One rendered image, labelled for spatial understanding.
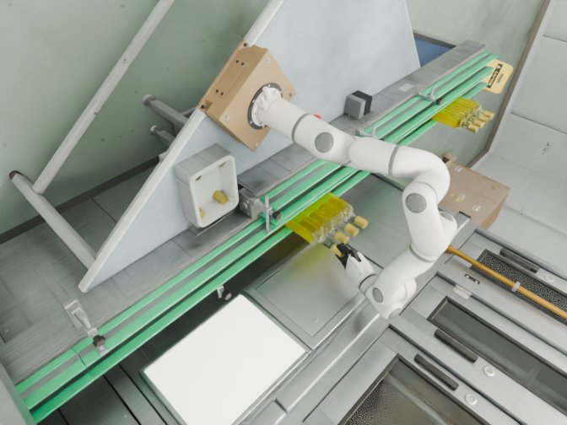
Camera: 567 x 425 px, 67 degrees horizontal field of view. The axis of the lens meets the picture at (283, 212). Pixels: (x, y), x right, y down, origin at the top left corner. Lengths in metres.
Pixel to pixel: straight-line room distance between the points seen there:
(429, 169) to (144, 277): 0.91
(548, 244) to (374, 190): 4.89
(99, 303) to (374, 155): 0.91
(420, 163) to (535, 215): 5.99
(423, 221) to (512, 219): 5.79
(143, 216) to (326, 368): 0.74
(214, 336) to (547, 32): 6.45
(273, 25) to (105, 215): 1.08
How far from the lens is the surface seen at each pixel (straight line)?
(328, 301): 1.54
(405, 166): 1.14
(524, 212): 7.06
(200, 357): 1.44
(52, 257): 1.91
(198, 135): 1.37
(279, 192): 1.53
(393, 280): 1.25
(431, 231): 1.10
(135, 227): 1.40
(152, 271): 1.44
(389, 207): 1.96
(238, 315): 1.50
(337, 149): 1.19
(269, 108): 1.31
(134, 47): 1.83
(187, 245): 1.48
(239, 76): 1.30
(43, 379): 1.37
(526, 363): 1.67
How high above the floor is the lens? 1.72
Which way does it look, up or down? 30 degrees down
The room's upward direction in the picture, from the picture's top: 124 degrees clockwise
